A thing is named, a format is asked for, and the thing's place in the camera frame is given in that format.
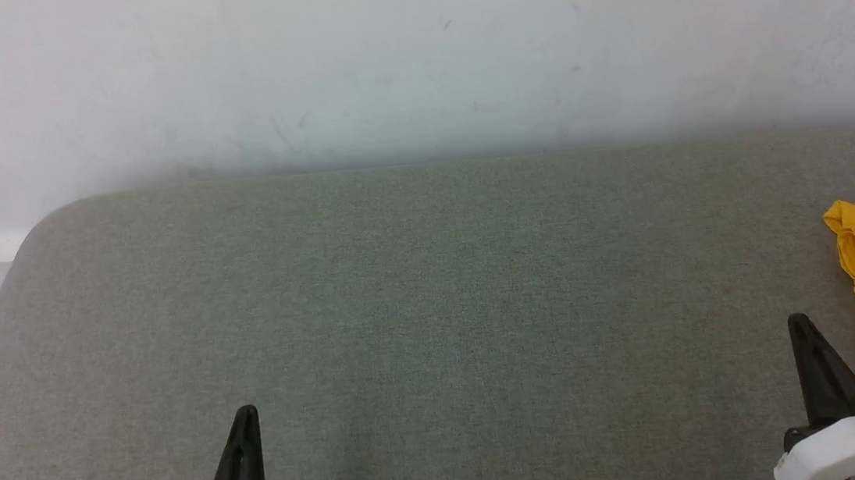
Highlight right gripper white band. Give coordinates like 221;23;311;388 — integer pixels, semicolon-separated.
757;306;855;480

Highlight grey fabric sofa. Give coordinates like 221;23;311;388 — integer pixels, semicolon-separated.
0;119;855;480

